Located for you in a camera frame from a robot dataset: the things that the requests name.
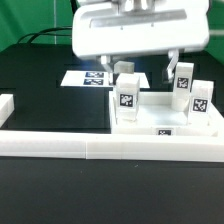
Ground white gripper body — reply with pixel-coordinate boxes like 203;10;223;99
72;0;210;59

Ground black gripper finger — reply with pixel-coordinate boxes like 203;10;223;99
100;55;113;85
162;49;179;81

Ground white square tabletop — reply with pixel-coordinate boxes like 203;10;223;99
109;91;224;137

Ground white sheet with AprilTags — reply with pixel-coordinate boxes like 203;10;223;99
60;70;151;90

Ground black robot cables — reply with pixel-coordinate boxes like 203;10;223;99
17;26;74;44

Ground white U-shaped obstacle wall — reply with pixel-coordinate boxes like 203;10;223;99
0;93;224;163

